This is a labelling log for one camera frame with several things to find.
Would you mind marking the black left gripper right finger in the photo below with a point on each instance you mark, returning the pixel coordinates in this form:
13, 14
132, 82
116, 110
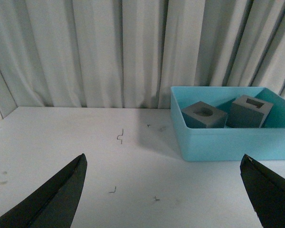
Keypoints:
266, 191

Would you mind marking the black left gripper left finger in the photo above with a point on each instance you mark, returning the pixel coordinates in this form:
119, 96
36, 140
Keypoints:
52, 205

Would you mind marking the gray cube with square hole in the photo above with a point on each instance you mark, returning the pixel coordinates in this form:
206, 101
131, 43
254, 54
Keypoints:
248, 112

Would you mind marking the gray cube with round hole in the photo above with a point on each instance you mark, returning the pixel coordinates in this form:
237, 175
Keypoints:
203, 115

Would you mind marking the light blue plastic box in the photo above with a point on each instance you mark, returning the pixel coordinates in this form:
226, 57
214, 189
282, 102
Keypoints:
228, 144

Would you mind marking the white pleated curtain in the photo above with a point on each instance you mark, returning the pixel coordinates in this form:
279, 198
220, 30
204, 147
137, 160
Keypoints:
129, 53

